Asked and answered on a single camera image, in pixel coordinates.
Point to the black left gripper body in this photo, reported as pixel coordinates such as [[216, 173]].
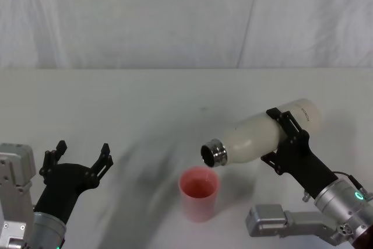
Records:
[[62, 185]]

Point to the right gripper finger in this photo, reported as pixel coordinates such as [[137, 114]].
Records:
[[272, 161], [284, 122]]

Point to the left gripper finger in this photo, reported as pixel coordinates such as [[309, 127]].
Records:
[[49, 160], [102, 163]]

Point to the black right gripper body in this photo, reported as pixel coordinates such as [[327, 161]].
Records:
[[306, 167]]

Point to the cream vacuum bottle steel neck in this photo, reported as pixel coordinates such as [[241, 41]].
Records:
[[256, 138]]

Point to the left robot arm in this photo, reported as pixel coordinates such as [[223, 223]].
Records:
[[17, 179]]

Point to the white table cloth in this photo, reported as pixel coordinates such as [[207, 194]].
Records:
[[116, 100]]

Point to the pink cup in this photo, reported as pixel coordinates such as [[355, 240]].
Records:
[[198, 202]]

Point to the white curtain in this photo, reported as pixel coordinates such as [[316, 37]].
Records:
[[145, 13]]

